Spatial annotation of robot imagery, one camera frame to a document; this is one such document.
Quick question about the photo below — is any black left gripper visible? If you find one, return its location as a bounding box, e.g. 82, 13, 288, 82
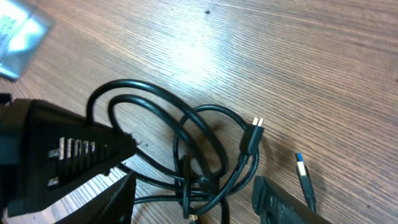
1, 93, 136, 217

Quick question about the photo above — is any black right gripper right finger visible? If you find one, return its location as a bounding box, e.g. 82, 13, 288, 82
252, 176, 331, 224

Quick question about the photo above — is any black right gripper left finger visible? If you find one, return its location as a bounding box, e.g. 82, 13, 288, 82
55, 172, 136, 224

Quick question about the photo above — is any black USB cable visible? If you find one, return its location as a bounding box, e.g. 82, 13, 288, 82
85, 78, 318, 224

